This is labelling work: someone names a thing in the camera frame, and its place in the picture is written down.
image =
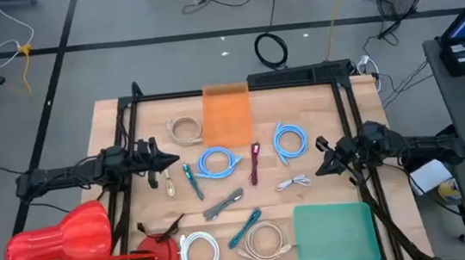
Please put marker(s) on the green translucent plastic tray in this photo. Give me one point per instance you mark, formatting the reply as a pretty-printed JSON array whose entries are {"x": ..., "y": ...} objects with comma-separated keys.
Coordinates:
[{"x": 334, "y": 236}]

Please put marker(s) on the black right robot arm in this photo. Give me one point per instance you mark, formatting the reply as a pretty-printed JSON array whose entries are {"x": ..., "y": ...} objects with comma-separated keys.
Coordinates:
[{"x": 425, "y": 146}]

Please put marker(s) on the white power adapter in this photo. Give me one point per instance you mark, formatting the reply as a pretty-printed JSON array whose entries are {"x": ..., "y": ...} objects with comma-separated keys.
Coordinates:
[{"x": 366, "y": 62}]

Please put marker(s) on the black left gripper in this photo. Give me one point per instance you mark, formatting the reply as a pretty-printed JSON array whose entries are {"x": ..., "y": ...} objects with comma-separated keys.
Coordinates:
[{"x": 149, "y": 162}]

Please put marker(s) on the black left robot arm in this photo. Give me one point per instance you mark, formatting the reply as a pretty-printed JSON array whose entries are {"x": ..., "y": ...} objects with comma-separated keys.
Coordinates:
[{"x": 60, "y": 176}]

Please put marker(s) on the white box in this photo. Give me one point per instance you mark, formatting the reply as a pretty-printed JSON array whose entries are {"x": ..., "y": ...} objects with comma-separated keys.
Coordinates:
[{"x": 430, "y": 176}]

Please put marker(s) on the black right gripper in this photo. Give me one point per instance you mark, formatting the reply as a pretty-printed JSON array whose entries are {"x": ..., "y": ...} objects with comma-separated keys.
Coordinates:
[{"x": 345, "y": 150}]

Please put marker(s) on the orange translucent plastic tray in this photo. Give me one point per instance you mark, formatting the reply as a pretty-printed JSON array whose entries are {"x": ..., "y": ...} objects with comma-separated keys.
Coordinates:
[{"x": 227, "y": 117}]

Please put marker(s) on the red desk lamp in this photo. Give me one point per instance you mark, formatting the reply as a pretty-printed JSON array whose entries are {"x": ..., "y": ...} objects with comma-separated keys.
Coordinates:
[{"x": 75, "y": 237}]

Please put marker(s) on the yellow blue round object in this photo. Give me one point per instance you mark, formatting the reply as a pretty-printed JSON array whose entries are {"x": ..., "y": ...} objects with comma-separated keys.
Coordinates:
[{"x": 450, "y": 190}]

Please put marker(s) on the black aluminium table frame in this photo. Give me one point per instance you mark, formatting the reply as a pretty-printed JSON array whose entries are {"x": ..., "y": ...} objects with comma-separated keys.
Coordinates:
[{"x": 126, "y": 219}]

